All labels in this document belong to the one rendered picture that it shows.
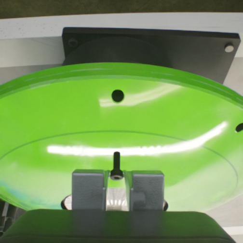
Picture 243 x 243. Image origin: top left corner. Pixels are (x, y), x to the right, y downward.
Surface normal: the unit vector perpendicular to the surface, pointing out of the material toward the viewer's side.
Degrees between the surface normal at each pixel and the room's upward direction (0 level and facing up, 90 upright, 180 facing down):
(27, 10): 0
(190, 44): 0
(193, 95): 25
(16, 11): 0
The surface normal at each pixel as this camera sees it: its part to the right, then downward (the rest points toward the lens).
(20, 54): 0.00, 0.83
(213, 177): 0.24, 0.70
